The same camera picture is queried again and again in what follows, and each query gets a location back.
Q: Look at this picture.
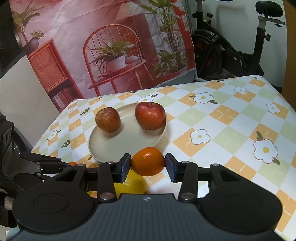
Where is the bright red apple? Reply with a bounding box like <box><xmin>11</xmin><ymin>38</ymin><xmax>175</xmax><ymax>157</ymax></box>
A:
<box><xmin>135</xmin><ymin>101</ymin><xmax>166</xmax><ymax>131</ymax></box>

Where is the beige round plate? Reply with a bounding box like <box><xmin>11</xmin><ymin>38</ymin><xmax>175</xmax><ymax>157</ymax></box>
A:
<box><xmin>88</xmin><ymin>103</ymin><xmax>167</xmax><ymax>163</ymax></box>

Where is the dull red apple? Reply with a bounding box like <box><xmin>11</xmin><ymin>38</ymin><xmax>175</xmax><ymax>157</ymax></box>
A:
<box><xmin>95</xmin><ymin>107</ymin><xmax>121</xmax><ymax>133</ymax></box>

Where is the red printed backdrop cloth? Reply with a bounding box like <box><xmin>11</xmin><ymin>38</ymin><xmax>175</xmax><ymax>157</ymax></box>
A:
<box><xmin>10</xmin><ymin>0</ymin><xmax>196</xmax><ymax>111</ymax></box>

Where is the yellow lemon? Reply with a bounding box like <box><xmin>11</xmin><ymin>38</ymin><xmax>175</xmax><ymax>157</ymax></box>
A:
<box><xmin>114</xmin><ymin>169</ymin><xmax>148</xmax><ymax>198</ymax></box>

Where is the checkered floral tablecloth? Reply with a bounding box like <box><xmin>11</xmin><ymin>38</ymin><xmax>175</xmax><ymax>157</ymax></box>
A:
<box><xmin>33</xmin><ymin>75</ymin><xmax>295</xmax><ymax>240</ymax></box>

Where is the orange mandarin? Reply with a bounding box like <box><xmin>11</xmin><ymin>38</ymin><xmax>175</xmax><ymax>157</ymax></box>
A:
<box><xmin>131</xmin><ymin>147</ymin><xmax>166</xmax><ymax>176</ymax></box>
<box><xmin>68</xmin><ymin>161</ymin><xmax>77</xmax><ymax>166</ymax></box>

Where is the black exercise bike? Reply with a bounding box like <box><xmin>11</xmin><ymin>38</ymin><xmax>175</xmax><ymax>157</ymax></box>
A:
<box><xmin>191</xmin><ymin>0</ymin><xmax>286</xmax><ymax>82</ymax></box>

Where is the brown kiwi left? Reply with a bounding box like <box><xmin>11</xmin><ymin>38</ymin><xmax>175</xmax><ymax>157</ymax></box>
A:
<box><xmin>89</xmin><ymin>163</ymin><xmax>99</xmax><ymax>168</ymax></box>

